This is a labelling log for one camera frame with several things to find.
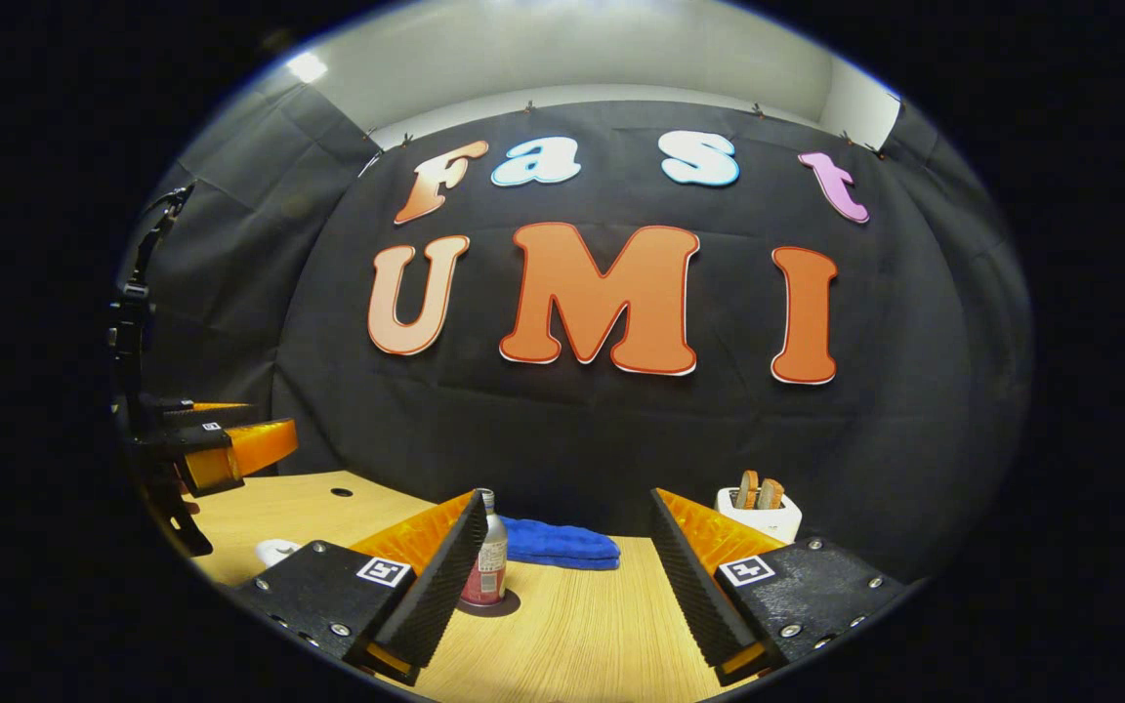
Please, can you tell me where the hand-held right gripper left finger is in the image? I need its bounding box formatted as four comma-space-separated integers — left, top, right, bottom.
230, 488, 490, 687

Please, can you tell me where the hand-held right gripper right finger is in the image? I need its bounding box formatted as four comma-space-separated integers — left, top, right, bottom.
648, 486, 916, 688

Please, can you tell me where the silver water bottle pink label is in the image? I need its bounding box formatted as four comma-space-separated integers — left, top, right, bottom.
460, 488, 510, 606

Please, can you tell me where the dark round coaster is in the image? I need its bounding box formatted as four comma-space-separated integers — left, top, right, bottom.
455, 589, 522, 618

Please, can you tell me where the white toaster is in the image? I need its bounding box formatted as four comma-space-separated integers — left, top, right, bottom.
715, 488, 804, 545

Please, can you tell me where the blue towel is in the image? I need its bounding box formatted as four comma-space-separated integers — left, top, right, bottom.
499, 516, 622, 572

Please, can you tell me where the black backdrop cloth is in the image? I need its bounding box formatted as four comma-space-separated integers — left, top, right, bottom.
118, 78, 1032, 587

